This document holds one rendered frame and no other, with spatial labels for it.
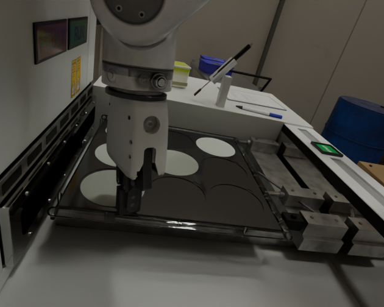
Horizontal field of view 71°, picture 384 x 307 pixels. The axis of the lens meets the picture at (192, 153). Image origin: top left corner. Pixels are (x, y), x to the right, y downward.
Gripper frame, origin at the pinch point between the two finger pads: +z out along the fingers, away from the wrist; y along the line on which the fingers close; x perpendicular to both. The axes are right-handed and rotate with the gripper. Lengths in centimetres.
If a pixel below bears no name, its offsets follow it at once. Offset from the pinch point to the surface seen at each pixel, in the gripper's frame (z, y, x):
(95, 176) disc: 0.9, 9.8, 1.9
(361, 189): -1.8, -14.2, -39.7
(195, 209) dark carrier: 2.7, -2.6, -10.6
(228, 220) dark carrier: 3.2, -6.5, -14.3
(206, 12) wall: -61, 215, -165
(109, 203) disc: 1.8, 2.6, 1.9
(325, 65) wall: -30, 146, -288
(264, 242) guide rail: 10.4, -7.3, -24.8
